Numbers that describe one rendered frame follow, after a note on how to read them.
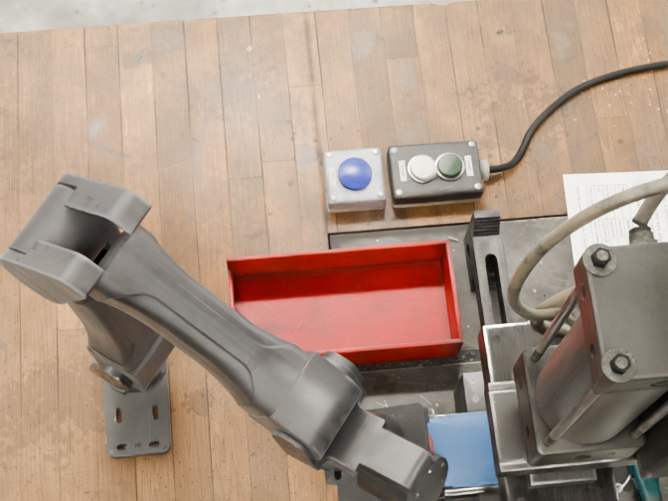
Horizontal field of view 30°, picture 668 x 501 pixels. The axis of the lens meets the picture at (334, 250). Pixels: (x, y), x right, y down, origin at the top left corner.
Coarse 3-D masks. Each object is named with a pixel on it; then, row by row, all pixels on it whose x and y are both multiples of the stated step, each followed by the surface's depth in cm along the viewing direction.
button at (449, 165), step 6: (444, 156) 145; (450, 156) 145; (456, 156) 145; (438, 162) 145; (444, 162) 145; (450, 162) 145; (456, 162) 145; (438, 168) 144; (444, 168) 144; (450, 168) 144; (456, 168) 144; (444, 174) 144; (450, 174) 144; (456, 174) 144
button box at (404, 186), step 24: (624, 72) 153; (432, 144) 146; (456, 144) 146; (528, 144) 149; (408, 168) 145; (480, 168) 146; (504, 168) 147; (408, 192) 144; (432, 192) 144; (456, 192) 144; (480, 192) 145
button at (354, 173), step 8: (344, 160) 145; (352, 160) 145; (360, 160) 145; (344, 168) 144; (352, 168) 144; (360, 168) 144; (368, 168) 144; (344, 176) 144; (352, 176) 144; (360, 176) 144; (368, 176) 144; (344, 184) 144; (352, 184) 144; (360, 184) 144; (368, 184) 144
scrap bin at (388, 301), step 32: (256, 256) 138; (288, 256) 138; (320, 256) 139; (352, 256) 140; (384, 256) 141; (416, 256) 142; (448, 256) 138; (256, 288) 142; (288, 288) 142; (320, 288) 142; (352, 288) 143; (384, 288) 143; (416, 288) 143; (448, 288) 139; (256, 320) 141; (288, 320) 141; (320, 320) 141; (352, 320) 141; (384, 320) 141; (416, 320) 141; (448, 320) 141; (320, 352) 134; (352, 352) 134; (384, 352) 136; (416, 352) 137; (448, 352) 138
